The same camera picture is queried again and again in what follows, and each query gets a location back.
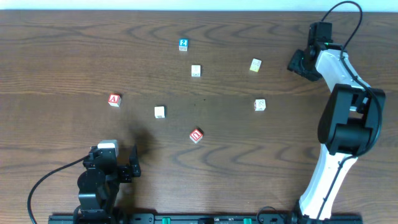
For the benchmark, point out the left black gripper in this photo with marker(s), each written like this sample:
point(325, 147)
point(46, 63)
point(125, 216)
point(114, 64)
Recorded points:
point(125, 172)

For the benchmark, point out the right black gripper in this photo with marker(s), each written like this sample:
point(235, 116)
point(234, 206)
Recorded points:
point(298, 65)

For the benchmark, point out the red letter A block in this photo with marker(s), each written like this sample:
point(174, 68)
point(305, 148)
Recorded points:
point(114, 100)

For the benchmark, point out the blue number 2 block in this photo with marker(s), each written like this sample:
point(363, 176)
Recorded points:
point(183, 45)

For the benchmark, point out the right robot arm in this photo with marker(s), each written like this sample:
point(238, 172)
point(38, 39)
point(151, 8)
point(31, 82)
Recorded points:
point(348, 128)

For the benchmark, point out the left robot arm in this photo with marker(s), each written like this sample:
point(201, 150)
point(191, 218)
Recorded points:
point(99, 185)

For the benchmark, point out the yellow-green block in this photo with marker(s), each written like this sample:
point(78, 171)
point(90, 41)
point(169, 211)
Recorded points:
point(255, 65)

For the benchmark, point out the white block left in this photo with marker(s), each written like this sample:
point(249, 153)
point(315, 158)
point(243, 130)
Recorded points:
point(159, 112)

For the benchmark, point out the white block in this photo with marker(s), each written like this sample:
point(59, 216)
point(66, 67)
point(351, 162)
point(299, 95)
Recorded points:
point(196, 71)
point(159, 112)
point(260, 105)

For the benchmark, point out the white block right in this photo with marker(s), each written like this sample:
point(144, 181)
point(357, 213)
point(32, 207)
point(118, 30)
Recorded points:
point(260, 105)

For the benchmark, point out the red letter U block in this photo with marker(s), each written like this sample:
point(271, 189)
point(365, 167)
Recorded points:
point(196, 135)

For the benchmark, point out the white block centre top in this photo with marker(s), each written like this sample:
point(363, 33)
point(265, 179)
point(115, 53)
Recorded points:
point(196, 71)

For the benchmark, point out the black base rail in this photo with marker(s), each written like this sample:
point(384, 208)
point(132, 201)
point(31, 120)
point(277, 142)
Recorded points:
point(270, 218)

